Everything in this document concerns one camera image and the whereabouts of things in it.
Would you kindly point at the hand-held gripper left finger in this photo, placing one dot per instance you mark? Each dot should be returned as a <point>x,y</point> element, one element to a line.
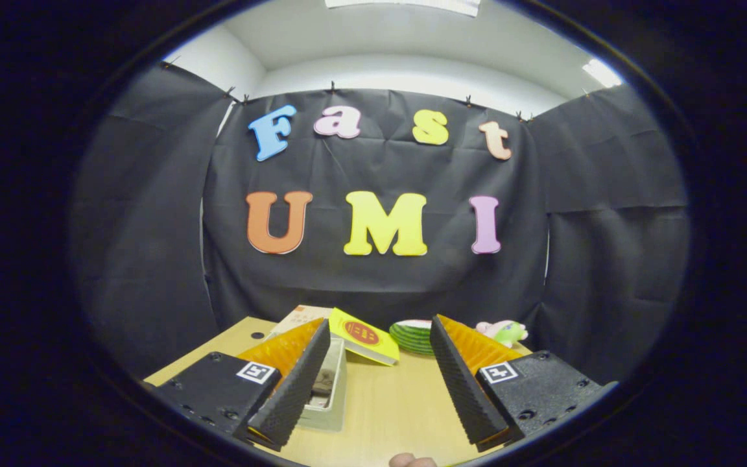
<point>292,389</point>

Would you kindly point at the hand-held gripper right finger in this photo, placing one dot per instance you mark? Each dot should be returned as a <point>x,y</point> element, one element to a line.
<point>467,389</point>

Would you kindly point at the brown fuzzy shoe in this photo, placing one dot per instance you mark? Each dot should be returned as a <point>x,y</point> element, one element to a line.
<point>323,384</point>

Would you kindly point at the beige fabric storage box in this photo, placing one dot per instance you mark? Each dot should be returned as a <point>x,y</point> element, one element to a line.
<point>334,415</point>

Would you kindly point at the pink and green plush toy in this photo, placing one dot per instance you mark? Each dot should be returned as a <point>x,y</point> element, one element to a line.
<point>506,332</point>

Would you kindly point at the white book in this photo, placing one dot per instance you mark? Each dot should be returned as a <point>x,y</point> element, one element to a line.
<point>302,316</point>

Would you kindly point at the watermelon slice plush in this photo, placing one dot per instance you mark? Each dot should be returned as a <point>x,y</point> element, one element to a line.
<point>412,337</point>

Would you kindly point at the yellow book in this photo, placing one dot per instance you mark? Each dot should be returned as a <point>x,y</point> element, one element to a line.
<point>364,334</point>

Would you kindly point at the small ceiling light panel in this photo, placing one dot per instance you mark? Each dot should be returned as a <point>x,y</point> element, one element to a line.
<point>602,72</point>

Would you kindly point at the large ceiling light panel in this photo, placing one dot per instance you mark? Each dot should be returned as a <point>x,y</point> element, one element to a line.
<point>406,5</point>

